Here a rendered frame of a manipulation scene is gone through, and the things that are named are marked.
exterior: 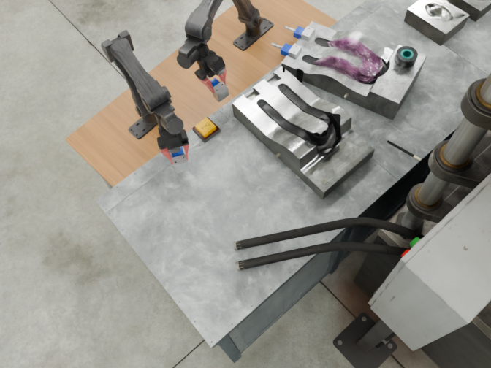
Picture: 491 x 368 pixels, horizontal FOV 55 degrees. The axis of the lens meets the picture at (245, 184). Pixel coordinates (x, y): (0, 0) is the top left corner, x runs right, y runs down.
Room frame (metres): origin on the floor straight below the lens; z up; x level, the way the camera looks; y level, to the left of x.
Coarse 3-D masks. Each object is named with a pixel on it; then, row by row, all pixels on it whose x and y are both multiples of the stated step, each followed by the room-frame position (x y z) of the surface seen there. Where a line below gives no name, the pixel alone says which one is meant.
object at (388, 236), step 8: (488, 136) 0.83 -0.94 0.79; (424, 224) 0.53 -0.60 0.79; (432, 224) 0.52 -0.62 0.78; (384, 232) 0.52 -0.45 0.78; (424, 232) 0.50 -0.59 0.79; (384, 240) 0.51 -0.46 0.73; (392, 240) 0.49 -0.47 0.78; (488, 304) 0.23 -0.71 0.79; (480, 312) 0.21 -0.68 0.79; (488, 312) 0.21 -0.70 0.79; (472, 320) 0.19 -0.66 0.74; (480, 320) 0.19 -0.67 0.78; (488, 320) 0.18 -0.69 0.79; (480, 328) 0.17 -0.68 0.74; (488, 328) 0.16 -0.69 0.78; (488, 336) 0.14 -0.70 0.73
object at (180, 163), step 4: (180, 148) 0.89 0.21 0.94; (180, 152) 0.88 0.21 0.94; (172, 156) 0.87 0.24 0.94; (176, 156) 0.86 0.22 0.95; (180, 156) 0.85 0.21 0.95; (184, 156) 0.85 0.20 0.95; (172, 160) 0.84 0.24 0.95; (176, 160) 0.84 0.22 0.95; (180, 160) 0.84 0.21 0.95; (184, 160) 0.84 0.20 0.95; (176, 164) 0.82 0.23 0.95; (180, 164) 0.82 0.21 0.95; (184, 164) 0.82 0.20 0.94; (188, 164) 0.83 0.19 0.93; (176, 168) 0.82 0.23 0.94; (180, 168) 0.82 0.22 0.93; (184, 168) 0.82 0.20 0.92; (188, 168) 0.83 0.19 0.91
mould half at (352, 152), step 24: (288, 72) 1.20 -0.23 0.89; (240, 96) 1.12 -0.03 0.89; (264, 96) 1.10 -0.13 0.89; (312, 96) 1.07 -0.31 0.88; (240, 120) 1.06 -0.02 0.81; (264, 120) 0.99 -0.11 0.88; (288, 120) 0.98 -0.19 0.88; (312, 120) 0.94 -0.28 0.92; (264, 144) 0.94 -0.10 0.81; (288, 144) 0.85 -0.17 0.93; (360, 144) 0.84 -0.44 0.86; (312, 168) 0.78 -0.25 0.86; (336, 168) 0.76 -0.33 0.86
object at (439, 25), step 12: (420, 0) 1.49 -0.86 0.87; (432, 0) 1.48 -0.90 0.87; (444, 0) 1.46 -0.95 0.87; (408, 12) 1.44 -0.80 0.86; (420, 12) 1.42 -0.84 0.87; (432, 12) 1.43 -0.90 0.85; (444, 12) 1.41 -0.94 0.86; (456, 12) 1.39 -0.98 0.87; (408, 24) 1.43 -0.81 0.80; (420, 24) 1.38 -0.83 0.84; (432, 24) 1.34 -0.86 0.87; (444, 24) 1.33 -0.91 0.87; (456, 24) 1.32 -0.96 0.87; (432, 36) 1.33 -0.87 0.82; (444, 36) 1.28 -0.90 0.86
